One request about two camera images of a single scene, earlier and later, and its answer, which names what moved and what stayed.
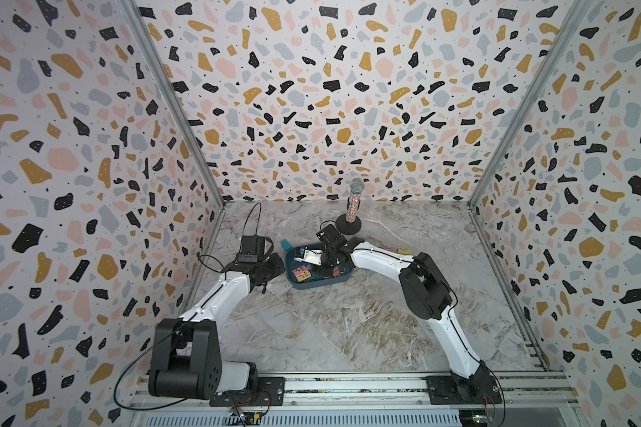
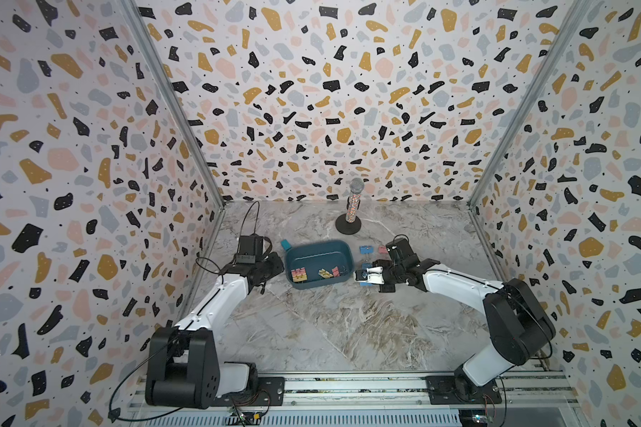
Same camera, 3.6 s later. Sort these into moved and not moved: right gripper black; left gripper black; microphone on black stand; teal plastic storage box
Moved: right gripper black
Not moved: left gripper black; microphone on black stand; teal plastic storage box
